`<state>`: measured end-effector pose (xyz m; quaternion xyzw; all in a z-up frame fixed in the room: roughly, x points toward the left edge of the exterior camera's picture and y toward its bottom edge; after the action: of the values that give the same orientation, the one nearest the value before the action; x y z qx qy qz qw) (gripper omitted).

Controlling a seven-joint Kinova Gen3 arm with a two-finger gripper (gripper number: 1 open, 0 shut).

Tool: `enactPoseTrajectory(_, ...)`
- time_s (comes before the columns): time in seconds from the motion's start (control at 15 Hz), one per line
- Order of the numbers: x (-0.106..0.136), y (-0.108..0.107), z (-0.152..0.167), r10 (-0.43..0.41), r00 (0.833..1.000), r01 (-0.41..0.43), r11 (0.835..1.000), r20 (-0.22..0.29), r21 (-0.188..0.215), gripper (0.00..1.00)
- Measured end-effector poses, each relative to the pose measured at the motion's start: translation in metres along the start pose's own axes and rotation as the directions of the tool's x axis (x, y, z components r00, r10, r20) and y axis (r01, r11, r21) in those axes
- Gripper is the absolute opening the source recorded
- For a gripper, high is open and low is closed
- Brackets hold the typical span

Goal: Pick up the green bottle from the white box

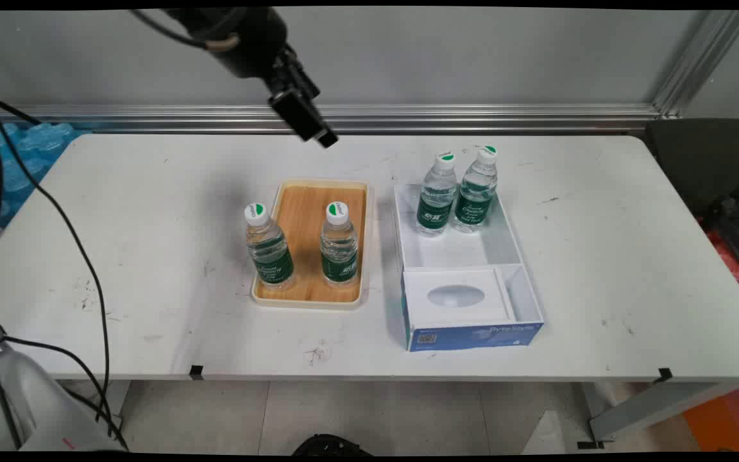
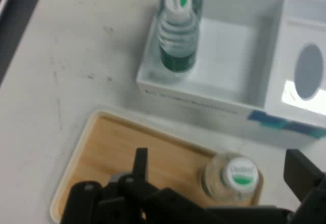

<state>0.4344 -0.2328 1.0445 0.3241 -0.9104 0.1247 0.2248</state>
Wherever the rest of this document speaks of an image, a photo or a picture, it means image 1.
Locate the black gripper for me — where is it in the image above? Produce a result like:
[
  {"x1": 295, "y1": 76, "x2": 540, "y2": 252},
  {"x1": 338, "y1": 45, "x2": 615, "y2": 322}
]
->
[{"x1": 208, "y1": 8, "x2": 339, "y2": 150}]

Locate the green label water bottle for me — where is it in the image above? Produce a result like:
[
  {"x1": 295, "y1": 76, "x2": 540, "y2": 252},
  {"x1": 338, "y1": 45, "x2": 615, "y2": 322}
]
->
[
  {"x1": 415, "y1": 152, "x2": 459, "y2": 237},
  {"x1": 244, "y1": 202, "x2": 296, "y2": 291},
  {"x1": 452, "y1": 146, "x2": 499, "y2": 234},
  {"x1": 319, "y1": 201, "x2": 360, "y2": 287}
]

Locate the wooden tray with cream rim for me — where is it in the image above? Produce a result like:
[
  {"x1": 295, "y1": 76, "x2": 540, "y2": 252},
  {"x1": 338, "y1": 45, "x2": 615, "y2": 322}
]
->
[{"x1": 251, "y1": 179, "x2": 370, "y2": 311}]

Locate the white insert with oval hole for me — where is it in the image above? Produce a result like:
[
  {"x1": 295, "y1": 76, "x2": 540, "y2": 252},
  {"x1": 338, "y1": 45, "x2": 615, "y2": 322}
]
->
[{"x1": 402, "y1": 266, "x2": 517, "y2": 325}]

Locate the blue plastic wrapped pack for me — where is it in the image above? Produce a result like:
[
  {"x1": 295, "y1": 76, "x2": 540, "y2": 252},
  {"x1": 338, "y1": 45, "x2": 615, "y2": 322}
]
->
[{"x1": 0, "y1": 122, "x2": 92, "y2": 227}]

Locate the white box with blue side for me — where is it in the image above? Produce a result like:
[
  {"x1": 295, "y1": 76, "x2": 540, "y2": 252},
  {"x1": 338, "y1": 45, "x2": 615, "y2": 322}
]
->
[{"x1": 393, "y1": 183, "x2": 545, "y2": 353}]

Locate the black object on floor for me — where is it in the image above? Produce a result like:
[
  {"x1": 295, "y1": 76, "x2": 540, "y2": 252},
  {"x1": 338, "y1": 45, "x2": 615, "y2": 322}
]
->
[{"x1": 292, "y1": 434, "x2": 374, "y2": 457}]

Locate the white rounded plastic object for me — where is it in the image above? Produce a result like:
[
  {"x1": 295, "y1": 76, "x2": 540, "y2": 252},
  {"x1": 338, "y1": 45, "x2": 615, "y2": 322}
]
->
[{"x1": 0, "y1": 343, "x2": 121, "y2": 452}]

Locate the red package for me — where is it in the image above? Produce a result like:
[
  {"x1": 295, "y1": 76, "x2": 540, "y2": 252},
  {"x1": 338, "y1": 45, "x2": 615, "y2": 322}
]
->
[{"x1": 697, "y1": 217, "x2": 739, "y2": 297}]

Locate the grey table leg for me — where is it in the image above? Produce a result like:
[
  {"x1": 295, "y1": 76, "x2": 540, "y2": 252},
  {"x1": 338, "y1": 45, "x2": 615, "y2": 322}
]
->
[{"x1": 577, "y1": 381, "x2": 739, "y2": 445}]

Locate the orange box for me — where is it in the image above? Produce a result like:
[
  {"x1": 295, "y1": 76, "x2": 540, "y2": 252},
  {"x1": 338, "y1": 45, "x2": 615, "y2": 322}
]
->
[{"x1": 683, "y1": 383, "x2": 739, "y2": 452}]

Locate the horizontal aluminium frame rail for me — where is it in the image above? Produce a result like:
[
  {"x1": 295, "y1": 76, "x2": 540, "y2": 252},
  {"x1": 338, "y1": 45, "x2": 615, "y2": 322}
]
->
[{"x1": 0, "y1": 103, "x2": 663, "y2": 135}]

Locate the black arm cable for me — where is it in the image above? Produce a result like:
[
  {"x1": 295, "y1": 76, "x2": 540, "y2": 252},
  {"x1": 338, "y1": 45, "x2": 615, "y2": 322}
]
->
[{"x1": 128, "y1": 9, "x2": 208, "y2": 48}]

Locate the slanted aluminium frame post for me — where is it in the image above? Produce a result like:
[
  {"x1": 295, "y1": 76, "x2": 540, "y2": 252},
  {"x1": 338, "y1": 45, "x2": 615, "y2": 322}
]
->
[{"x1": 652, "y1": 9, "x2": 739, "y2": 120}]

